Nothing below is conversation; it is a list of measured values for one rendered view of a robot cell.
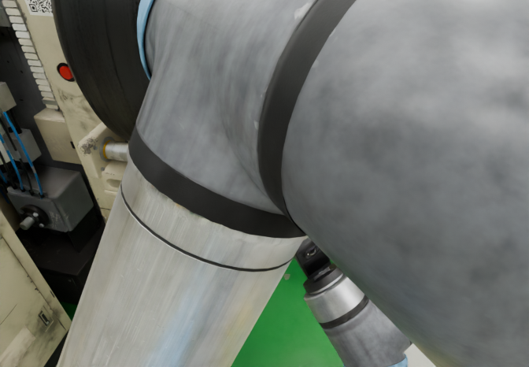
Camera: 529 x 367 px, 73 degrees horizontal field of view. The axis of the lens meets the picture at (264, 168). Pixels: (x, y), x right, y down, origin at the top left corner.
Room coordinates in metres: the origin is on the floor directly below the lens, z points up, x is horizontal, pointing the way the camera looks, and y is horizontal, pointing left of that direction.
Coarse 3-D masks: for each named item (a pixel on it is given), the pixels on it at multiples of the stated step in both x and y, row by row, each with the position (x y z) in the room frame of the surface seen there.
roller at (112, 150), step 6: (108, 144) 0.69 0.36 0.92; (114, 144) 0.69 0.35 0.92; (120, 144) 0.69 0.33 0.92; (126, 144) 0.69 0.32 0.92; (108, 150) 0.68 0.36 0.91; (114, 150) 0.67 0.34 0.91; (120, 150) 0.67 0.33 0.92; (126, 150) 0.67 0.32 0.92; (108, 156) 0.67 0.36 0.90; (114, 156) 0.67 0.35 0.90; (120, 156) 0.67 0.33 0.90; (126, 156) 0.66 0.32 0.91
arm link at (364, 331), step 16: (368, 304) 0.31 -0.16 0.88; (336, 320) 0.28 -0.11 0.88; (352, 320) 0.28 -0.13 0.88; (368, 320) 0.28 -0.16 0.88; (384, 320) 0.29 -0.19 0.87; (336, 336) 0.27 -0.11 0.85; (352, 336) 0.27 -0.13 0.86; (368, 336) 0.26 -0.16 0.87; (384, 336) 0.27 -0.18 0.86; (400, 336) 0.27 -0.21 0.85; (352, 352) 0.25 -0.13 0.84; (368, 352) 0.25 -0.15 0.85; (384, 352) 0.25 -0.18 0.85; (400, 352) 0.26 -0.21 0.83
